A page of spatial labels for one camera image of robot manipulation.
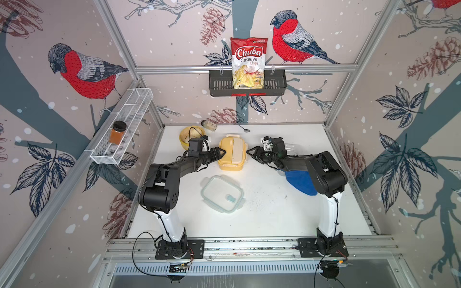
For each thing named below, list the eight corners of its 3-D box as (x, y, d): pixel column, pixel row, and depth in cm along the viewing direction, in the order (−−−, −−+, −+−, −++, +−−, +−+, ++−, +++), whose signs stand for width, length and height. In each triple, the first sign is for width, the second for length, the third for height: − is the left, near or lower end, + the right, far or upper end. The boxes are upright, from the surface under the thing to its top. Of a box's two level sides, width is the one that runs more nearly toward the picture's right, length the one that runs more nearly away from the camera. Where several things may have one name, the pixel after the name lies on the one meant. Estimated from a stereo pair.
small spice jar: (201, 127, 124) (200, 122, 120) (204, 123, 126) (204, 118, 123) (214, 132, 120) (213, 128, 117) (217, 128, 123) (217, 124, 119)
